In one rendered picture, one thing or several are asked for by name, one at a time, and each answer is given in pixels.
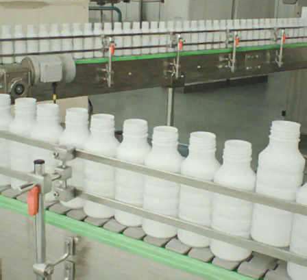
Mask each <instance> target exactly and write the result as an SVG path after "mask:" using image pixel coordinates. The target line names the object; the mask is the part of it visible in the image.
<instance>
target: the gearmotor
mask: <svg viewBox="0 0 307 280"><path fill-rule="evenodd" d="M75 74H76V66H75V62H74V60H73V58H72V57H71V56H70V55H56V54H55V55H35V56H26V57H25V58H23V59H22V60H21V64H20V65H14V66H0V94H8V95H9V96H10V104H15V99H20V98H31V87H33V86H43V85H50V84H52V87H53V104H56V87H57V84H62V83H69V82H71V81H73V80H74V78H75Z"/></svg>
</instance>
